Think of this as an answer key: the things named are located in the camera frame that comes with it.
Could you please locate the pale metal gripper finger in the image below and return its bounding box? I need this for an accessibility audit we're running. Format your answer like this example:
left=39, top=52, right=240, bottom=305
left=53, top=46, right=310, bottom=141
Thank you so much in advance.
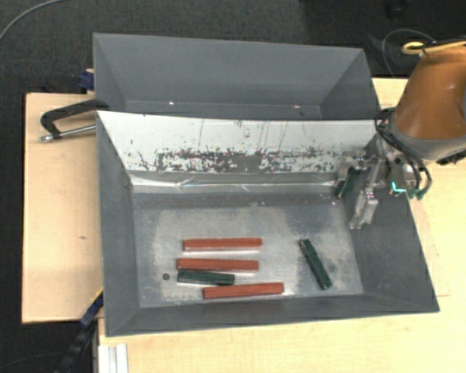
left=348, top=188, right=379, bottom=232
left=334, top=151, right=368, bottom=200

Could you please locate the dark green flat block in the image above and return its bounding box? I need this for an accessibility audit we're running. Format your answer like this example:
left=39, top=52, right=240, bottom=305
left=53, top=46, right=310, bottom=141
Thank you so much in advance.
left=297, top=238, right=333, bottom=291
left=176, top=269, right=236, bottom=287

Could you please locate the red-brown flat block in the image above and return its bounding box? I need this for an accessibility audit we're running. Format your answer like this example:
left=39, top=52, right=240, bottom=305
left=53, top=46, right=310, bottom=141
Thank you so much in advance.
left=201, top=281, right=286, bottom=301
left=182, top=237, right=264, bottom=253
left=176, top=257, right=260, bottom=273

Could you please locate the grey metal bin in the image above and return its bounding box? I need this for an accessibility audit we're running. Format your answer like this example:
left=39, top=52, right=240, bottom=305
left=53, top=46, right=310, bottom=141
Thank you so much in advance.
left=92, top=32, right=441, bottom=337

